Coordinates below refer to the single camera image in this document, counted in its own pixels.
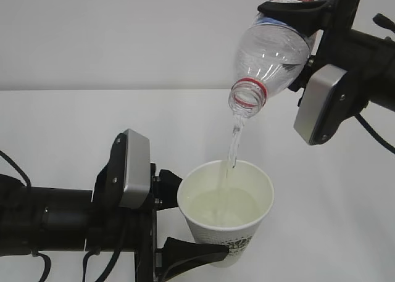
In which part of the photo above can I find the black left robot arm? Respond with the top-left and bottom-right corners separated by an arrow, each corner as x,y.
1,129 -> 229,281

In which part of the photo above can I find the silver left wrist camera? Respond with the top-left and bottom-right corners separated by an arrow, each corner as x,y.
119,129 -> 151,209

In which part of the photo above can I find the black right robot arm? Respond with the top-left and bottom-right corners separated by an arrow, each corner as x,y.
257,0 -> 394,145

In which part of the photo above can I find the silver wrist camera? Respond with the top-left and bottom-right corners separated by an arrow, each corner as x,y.
294,64 -> 347,146
119,129 -> 151,209

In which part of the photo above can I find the white paper cup green logo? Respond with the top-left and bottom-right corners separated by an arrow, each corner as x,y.
177,160 -> 274,268

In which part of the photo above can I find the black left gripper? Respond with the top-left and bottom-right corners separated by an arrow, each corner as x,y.
134,163 -> 229,282

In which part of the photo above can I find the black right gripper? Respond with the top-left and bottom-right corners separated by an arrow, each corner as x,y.
257,0 -> 363,92

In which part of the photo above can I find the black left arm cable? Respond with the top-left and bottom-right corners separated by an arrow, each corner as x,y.
0,149 -> 130,282

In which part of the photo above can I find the clear water bottle red label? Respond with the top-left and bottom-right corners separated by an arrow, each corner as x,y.
228,12 -> 316,118

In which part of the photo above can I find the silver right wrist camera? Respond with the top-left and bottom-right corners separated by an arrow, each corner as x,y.
294,64 -> 347,146

